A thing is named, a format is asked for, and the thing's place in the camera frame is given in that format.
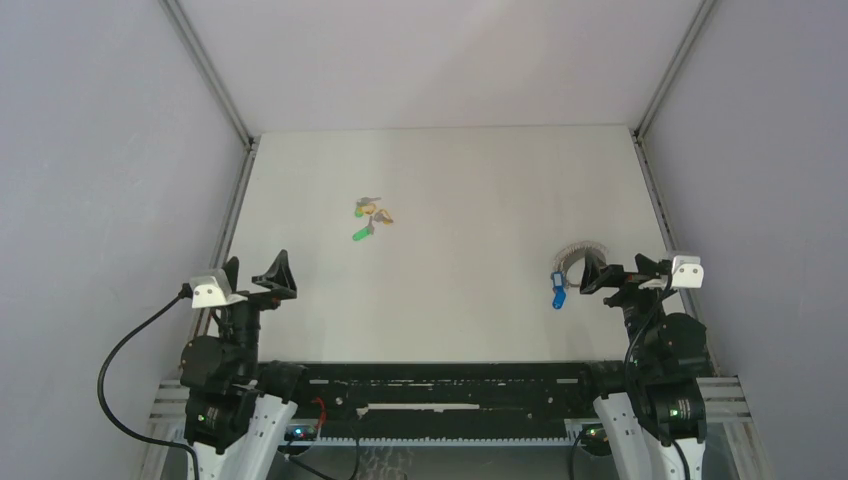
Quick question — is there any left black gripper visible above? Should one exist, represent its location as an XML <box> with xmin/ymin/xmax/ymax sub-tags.
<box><xmin>220</xmin><ymin>248</ymin><xmax>296</xmax><ymax>376</ymax></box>

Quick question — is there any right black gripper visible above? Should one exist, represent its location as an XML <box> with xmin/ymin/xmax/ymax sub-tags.
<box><xmin>580</xmin><ymin>249</ymin><xmax>678</xmax><ymax>370</ymax></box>

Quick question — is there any metal chain keyring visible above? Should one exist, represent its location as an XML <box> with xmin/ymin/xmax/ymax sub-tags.
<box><xmin>552</xmin><ymin>240</ymin><xmax>608</xmax><ymax>290</ymax></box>

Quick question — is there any blue key tag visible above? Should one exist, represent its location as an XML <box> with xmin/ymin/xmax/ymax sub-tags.
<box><xmin>550</xmin><ymin>271</ymin><xmax>567</xmax><ymax>310</ymax></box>

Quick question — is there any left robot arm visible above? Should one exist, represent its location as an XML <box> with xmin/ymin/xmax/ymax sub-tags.
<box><xmin>180</xmin><ymin>250</ymin><xmax>313</xmax><ymax>479</ymax></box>

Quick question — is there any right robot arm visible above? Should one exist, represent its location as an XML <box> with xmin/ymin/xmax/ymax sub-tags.
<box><xmin>577</xmin><ymin>251</ymin><xmax>711</xmax><ymax>479</ymax></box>

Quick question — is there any orange tagged key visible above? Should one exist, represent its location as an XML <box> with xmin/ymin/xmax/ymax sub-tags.
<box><xmin>372</xmin><ymin>209</ymin><xmax>394</xmax><ymax>225</ymax></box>

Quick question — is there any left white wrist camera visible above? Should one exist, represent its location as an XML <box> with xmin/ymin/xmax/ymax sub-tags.
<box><xmin>189</xmin><ymin>269</ymin><xmax>247</xmax><ymax>309</ymax></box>

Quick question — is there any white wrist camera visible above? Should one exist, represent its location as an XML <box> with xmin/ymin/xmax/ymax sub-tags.
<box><xmin>189</xmin><ymin>269</ymin><xmax>247</xmax><ymax>309</ymax></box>
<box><xmin>638</xmin><ymin>252</ymin><xmax>705</xmax><ymax>290</ymax></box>

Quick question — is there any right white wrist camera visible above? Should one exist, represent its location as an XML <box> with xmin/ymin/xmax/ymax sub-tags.
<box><xmin>638</xmin><ymin>252</ymin><xmax>705</xmax><ymax>290</ymax></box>

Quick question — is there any left black camera cable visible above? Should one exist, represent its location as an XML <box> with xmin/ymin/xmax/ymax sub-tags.
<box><xmin>97</xmin><ymin>284</ymin><xmax>201</xmax><ymax>480</ymax></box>

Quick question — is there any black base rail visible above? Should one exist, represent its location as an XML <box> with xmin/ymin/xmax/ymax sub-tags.
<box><xmin>293</xmin><ymin>360</ymin><xmax>623</xmax><ymax>427</ymax></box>

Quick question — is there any white toothed cable strip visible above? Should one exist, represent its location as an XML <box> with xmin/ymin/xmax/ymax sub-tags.
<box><xmin>279</xmin><ymin>418</ymin><xmax>583</xmax><ymax>449</ymax></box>

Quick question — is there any left aluminium frame post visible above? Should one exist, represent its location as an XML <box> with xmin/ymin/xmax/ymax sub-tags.
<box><xmin>157</xmin><ymin>0</ymin><xmax>258</xmax><ymax>333</ymax></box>

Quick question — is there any aluminium frame post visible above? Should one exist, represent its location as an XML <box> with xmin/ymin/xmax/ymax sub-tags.
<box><xmin>157</xmin><ymin>0</ymin><xmax>258</xmax><ymax>333</ymax></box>
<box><xmin>629</xmin><ymin>0</ymin><xmax>720</xmax><ymax>372</ymax></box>

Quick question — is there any right aluminium frame post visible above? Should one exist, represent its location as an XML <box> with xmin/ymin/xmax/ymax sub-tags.
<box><xmin>629</xmin><ymin>0</ymin><xmax>720</xmax><ymax>372</ymax></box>

